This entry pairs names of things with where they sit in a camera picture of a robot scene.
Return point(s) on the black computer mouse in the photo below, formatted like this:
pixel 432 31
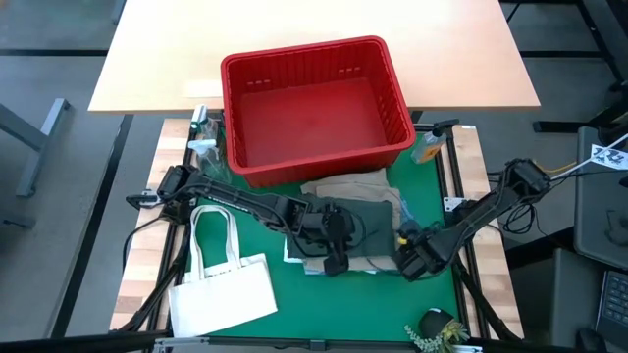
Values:
pixel 591 340

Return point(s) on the black aluminium table frame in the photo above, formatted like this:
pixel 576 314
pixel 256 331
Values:
pixel 454 166

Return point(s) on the light wooden desk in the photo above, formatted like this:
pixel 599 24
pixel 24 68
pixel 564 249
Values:
pixel 172 39

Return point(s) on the clear spray bottle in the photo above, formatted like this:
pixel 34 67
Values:
pixel 208 157

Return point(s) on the silver camera mount bar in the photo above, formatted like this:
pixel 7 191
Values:
pixel 196 345

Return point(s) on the red plastic laundry bin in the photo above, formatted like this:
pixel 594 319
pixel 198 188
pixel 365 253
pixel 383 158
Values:
pixel 319 122

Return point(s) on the dark keyboard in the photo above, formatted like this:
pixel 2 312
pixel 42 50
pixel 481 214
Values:
pixel 615 304

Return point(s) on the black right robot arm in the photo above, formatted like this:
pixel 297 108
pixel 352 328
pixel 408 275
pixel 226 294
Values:
pixel 495 201

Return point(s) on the white linen shirt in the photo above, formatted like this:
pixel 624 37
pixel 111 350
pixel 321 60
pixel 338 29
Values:
pixel 293 257

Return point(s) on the beige garment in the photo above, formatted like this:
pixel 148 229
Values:
pixel 353 184

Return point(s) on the green table mat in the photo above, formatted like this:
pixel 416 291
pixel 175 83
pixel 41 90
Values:
pixel 343 309

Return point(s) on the grey cabinet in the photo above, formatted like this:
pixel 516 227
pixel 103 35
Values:
pixel 598 211

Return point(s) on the white canvas tote bag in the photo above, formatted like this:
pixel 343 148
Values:
pixel 225 294

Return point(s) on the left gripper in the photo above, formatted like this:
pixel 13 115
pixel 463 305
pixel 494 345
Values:
pixel 319 228

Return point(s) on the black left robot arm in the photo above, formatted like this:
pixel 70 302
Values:
pixel 235 201

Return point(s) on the dark green garment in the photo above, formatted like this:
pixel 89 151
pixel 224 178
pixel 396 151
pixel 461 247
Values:
pixel 378 220

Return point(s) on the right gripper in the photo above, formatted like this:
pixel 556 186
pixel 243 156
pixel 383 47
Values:
pixel 432 250

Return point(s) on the white paper fiducial tag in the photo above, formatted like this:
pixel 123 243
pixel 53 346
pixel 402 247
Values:
pixel 608 157

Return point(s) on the grey metal table leg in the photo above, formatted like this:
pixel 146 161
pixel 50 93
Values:
pixel 34 139

